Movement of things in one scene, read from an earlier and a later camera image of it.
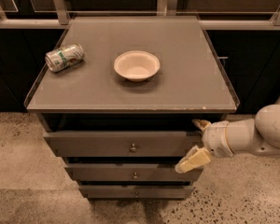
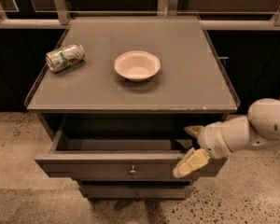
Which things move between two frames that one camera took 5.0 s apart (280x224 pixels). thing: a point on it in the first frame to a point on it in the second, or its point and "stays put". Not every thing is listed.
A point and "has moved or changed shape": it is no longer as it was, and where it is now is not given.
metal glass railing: (217, 7) stays put
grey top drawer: (120, 143) has moved or changed shape
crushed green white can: (60, 59) stays put
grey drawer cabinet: (118, 96) stays put
